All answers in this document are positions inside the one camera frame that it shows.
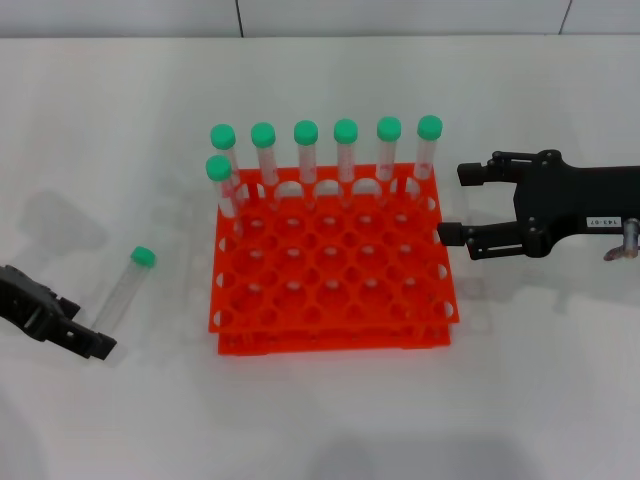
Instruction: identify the black cable with silver connector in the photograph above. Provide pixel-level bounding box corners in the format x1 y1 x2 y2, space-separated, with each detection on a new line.
602 217 640 263

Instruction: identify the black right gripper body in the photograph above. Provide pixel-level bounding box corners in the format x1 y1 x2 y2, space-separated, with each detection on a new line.
512 148 640 259

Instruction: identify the green-capped clear test tube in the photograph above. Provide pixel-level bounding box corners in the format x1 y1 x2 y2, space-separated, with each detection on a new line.
410 114 445 197
293 119 322 202
333 118 360 197
375 115 404 197
93 245 158 327
209 123 247 211
250 121 282 201
205 154 242 236

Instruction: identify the orange test tube rack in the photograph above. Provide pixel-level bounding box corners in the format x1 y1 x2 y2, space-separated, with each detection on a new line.
207 162 460 356

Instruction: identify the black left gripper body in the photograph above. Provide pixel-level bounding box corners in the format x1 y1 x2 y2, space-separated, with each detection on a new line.
0 264 62 343

